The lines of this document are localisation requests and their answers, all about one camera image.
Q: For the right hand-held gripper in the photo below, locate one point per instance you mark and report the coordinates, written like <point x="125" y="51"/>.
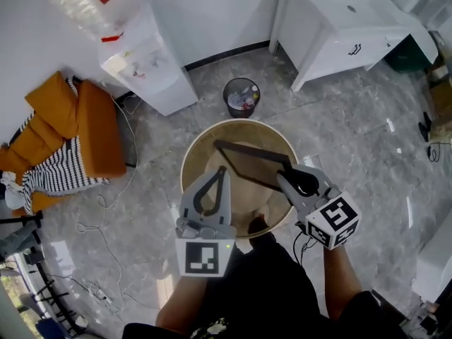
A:
<point x="333" y="221"/>

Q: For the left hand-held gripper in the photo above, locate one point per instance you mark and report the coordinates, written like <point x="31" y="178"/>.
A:
<point x="203" y="256"/>

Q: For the dark picture frame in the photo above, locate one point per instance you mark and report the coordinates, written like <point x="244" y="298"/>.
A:
<point x="247" y="162"/>

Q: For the person's left forearm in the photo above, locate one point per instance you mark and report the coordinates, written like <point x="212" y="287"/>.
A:
<point x="180" y="302"/>

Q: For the person's right forearm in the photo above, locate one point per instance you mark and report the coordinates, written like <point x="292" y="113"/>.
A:
<point x="340" y="281"/>

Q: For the round wooden table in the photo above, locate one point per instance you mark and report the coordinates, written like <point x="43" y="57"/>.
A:
<point x="197" y="154"/>

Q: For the black mesh trash bin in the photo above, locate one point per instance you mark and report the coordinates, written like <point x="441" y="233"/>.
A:
<point x="241" y="97"/>

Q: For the person's black clothing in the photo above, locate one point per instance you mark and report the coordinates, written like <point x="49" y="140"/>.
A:
<point x="268" y="288"/>

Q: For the orange sofa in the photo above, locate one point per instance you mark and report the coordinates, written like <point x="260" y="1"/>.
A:
<point x="95" y="129"/>

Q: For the white water dispenser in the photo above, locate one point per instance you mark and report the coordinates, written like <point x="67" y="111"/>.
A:
<point x="155" y="72"/>

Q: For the black white striped blanket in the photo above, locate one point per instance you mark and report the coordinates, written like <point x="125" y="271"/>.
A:
<point x="60" y="171"/>

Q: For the white appliance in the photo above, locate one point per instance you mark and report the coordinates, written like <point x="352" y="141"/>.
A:
<point x="434" y="260"/>

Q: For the white cabinet desk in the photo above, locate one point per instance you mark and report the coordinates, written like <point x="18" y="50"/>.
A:
<point x="332" y="30"/>

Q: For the dark green bin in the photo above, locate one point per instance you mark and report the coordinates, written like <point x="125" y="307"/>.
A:
<point x="406" y="58"/>

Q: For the cardboard box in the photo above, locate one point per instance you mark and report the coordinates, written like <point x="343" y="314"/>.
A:
<point x="441" y="94"/>

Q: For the black metal stand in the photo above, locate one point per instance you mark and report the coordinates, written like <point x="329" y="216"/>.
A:
<point x="42" y="281"/>

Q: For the clear water bottle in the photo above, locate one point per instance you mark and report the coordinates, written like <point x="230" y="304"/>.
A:
<point x="88" y="2"/>

